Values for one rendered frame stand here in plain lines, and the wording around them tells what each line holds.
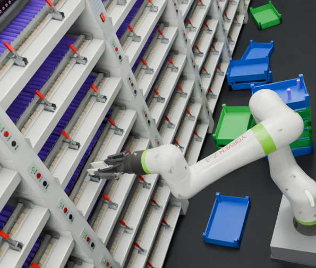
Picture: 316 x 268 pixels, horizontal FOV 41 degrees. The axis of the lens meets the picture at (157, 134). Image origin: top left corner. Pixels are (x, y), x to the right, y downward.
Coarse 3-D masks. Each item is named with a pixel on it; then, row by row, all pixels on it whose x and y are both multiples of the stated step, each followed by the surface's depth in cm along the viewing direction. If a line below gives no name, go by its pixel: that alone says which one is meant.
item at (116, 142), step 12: (120, 108) 202; (132, 108) 202; (132, 120) 199; (108, 132) 193; (108, 144) 189; (120, 144) 189; (96, 156) 184; (96, 168) 180; (84, 180) 176; (84, 192) 172; (96, 192) 173; (84, 204) 168; (84, 216) 166
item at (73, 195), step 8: (112, 112) 198; (120, 112) 200; (104, 128) 192; (104, 136) 189; (96, 144) 186; (96, 152) 183; (88, 160) 180; (88, 168) 178; (80, 176) 175; (80, 184) 172; (72, 192) 169; (72, 200) 168
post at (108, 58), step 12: (84, 12) 168; (84, 24) 173; (96, 24) 171; (108, 48) 179; (120, 48) 187; (108, 60) 184; (132, 72) 198; (120, 96) 199; (132, 96) 198; (144, 120) 210; (156, 132) 222
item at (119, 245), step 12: (144, 180) 216; (156, 180) 225; (132, 192) 214; (144, 192) 217; (132, 204) 212; (144, 204) 212; (120, 216) 205; (132, 216) 208; (120, 228) 204; (132, 228) 201; (108, 240) 200; (120, 240) 199; (132, 240) 202; (120, 252) 196; (120, 264) 189
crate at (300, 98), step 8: (288, 80) 250; (296, 80) 249; (256, 88) 255; (264, 88) 255; (272, 88) 255; (280, 88) 254; (288, 88) 252; (296, 88) 250; (304, 88) 245; (280, 96) 249; (296, 96) 245; (304, 96) 243; (288, 104) 237; (296, 104) 237; (304, 104) 236
